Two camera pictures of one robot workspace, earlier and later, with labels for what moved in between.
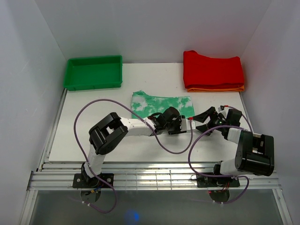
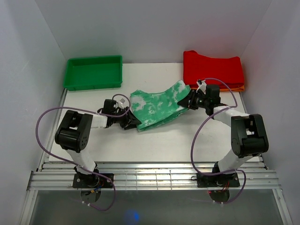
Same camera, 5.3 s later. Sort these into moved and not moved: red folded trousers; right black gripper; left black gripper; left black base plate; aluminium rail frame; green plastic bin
Moved: left black gripper; right black gripper
Not moved: green plastic bin; red folded trousers; aluminium rail frame; left black base plate
